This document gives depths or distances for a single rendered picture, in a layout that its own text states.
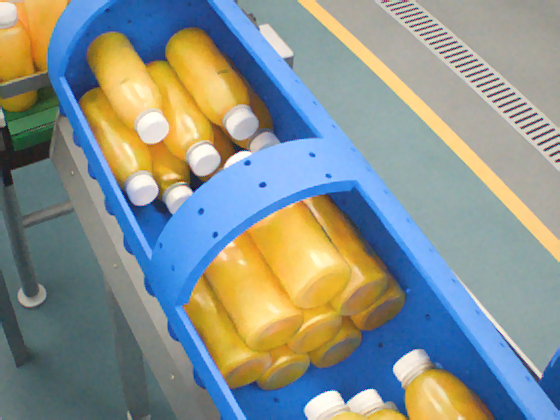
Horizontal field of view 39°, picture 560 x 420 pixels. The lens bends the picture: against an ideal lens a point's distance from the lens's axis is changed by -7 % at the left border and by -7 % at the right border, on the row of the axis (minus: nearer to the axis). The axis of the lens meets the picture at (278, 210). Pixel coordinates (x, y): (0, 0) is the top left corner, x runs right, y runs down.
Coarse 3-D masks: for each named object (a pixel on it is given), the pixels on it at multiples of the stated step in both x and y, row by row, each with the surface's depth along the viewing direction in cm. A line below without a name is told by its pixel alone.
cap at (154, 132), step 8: (152, 112) 105; (144, 120) 104; (152, 120) 104; (160, 120) 104; (144, 128) 104; (152, 128) 104; (160, 128) 105; (168, 128) 106; (144, 136) 104; (152, 136) 105; (160, 136) 106
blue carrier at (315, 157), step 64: (128, 0) 112; (192, 0) 117; (64, 64) 107; (256, 64) 118; (320, 128) 91; (256, 192) 82; (320, 192) 84; (384, 192) 87; (192, 256) 83; (384, 256) 100; (448, 320) 92; (256, 384) 97; (320, 384) 99; (384, 384) 97; (512, 384) 71
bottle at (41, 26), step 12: (24, 0) 124; (36, 0) 122; (48, 0) 122; (60, 0) 123; (36, 12) 123; (48, 12) 123; (60, 12) 125; (36, 24) 125; (48, 24) 125; (36, 36) 127; (48, 36) 127; (36, 48) 129; (36, 60) 131
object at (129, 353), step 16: (112, 304) 157; (112, 320) 164; (128, 336) 166; (128, 352) 170; (128, 368) 174; (128, 384) 179; (144, 384) 183; (128, 400) 186; (144, 400) 188; (128, 416) 196; (144, 416) 196
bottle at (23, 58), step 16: (16, 16) 125; (0, 32) 123; (16, 32) 124; (0, 48) 124; (16, 48) 125; (0, 64) 127; (16, 64) 127; (32, 64) 131; (0, 80) 130; (16, 96) 132; (32, 96) 134; (16, 112) 134
